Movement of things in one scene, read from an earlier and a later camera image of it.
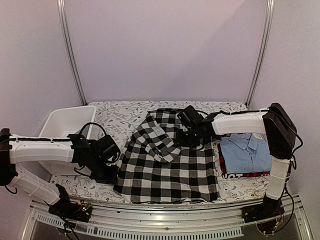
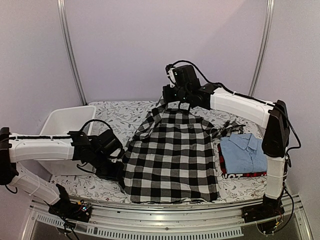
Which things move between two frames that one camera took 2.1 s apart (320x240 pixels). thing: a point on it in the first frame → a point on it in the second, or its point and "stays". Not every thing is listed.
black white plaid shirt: (154, 167) stays
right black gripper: (181, 142) → (168, 97)
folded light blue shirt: (243, 153) stays
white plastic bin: (62, 122) stays
